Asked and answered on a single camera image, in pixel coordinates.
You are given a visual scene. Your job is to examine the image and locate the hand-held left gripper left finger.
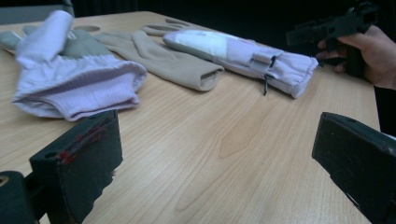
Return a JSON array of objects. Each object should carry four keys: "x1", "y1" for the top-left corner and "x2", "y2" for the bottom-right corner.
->
[{"x1": 29, "y1": 108, "x2": 124, "y2": 224}]

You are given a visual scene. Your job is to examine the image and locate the beige knit glove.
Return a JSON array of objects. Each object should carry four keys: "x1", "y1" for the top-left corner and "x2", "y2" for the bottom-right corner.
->
[
  {"x1": 94, "y1": 30, "x2": 225, "y2": 92},
  {"x1": 141, "y1": 18, "x2": 200, "y2": 37}
]

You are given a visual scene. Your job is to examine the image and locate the round grey table grommet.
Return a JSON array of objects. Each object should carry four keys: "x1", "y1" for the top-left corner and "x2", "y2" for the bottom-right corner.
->
[{"x1": 74, "y1": 24, "x2": 102, "y2": 33}]

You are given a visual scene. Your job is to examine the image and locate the lavender ski glove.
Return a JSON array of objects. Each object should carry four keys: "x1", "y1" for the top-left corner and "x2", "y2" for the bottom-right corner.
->
[
  {"x1": 162, "y1": 29, "x2": 319, "y2": 99},
  {"x1": 0, "y1": 9, "x2": 148, "y2": 122}
]

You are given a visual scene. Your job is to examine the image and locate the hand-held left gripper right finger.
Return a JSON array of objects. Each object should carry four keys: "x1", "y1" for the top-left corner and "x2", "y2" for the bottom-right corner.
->
[{"x1": 311, "y1": 111, "x2": 396, "y2": 224}]

